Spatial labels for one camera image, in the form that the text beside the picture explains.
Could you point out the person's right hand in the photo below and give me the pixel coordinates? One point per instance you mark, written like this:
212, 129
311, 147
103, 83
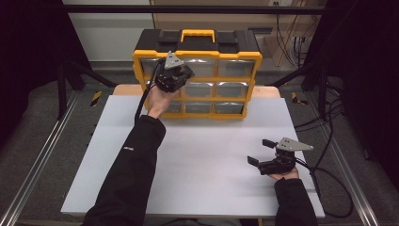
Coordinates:
287, 175

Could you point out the person's left hand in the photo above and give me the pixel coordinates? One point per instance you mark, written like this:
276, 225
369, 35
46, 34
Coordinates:
158, 102

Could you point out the clear plastic drawer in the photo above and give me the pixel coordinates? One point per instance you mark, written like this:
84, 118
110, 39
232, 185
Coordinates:
204, 68

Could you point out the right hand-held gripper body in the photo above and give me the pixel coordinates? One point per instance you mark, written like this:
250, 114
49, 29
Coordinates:
279, 165

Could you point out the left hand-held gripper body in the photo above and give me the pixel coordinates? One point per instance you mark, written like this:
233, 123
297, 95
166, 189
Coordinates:
171, 80

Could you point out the yellow black drawer cabinet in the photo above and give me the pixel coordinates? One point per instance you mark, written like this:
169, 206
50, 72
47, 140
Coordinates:
219, 39

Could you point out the yellow black striped tape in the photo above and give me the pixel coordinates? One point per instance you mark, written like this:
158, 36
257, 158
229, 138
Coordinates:
96, 98
296, 99

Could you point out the black curtain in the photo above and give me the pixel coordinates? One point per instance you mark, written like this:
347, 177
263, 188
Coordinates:
370, 78
28, 62

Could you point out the black horizontal bar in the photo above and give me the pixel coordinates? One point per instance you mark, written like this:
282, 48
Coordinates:
188, 9

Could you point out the aluminium floor rail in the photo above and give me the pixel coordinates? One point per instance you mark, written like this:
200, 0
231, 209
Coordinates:
34, 172
354, 188

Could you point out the set of clear cabinet drawers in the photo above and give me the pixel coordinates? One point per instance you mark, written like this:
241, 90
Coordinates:
235, 68

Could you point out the black metal stand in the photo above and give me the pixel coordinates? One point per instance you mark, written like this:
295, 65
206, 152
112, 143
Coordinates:
62, 91
321, 91

